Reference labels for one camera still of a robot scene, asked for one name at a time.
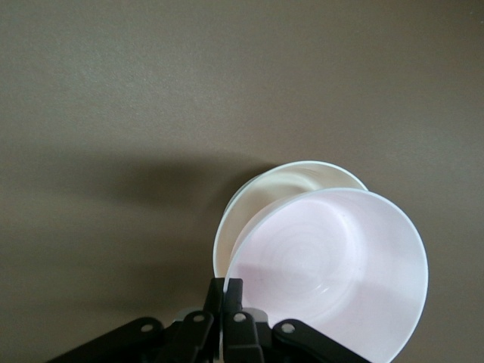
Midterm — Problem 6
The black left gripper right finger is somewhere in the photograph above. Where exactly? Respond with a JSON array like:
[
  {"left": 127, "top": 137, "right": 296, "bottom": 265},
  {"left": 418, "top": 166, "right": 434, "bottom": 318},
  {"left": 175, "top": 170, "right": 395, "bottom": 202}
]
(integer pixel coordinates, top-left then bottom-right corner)
[{"left": 222, "top": 278, "right": 365, "bottom": 363}]

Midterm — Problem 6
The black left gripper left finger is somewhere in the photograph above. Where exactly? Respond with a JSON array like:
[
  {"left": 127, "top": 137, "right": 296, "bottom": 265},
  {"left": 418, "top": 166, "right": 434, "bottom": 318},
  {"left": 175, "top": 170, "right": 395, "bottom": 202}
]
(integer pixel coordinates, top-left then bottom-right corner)
[{"left": 48, "top": 278, "right": 228, "bottom": 363}]

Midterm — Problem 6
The pink bowl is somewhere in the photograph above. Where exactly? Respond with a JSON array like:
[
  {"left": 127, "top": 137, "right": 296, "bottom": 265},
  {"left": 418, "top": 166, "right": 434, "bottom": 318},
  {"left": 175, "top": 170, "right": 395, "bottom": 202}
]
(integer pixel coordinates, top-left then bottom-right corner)
[{"left": 219, "top": 188, "right": 430, "bottom": 363}]

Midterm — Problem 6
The white bowl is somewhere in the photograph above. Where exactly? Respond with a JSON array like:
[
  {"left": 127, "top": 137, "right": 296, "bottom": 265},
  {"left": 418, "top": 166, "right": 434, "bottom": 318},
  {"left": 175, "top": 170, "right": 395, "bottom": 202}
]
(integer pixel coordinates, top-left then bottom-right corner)
[{"left": 213, "top": 160, "right": 370, "bottom": 281}]

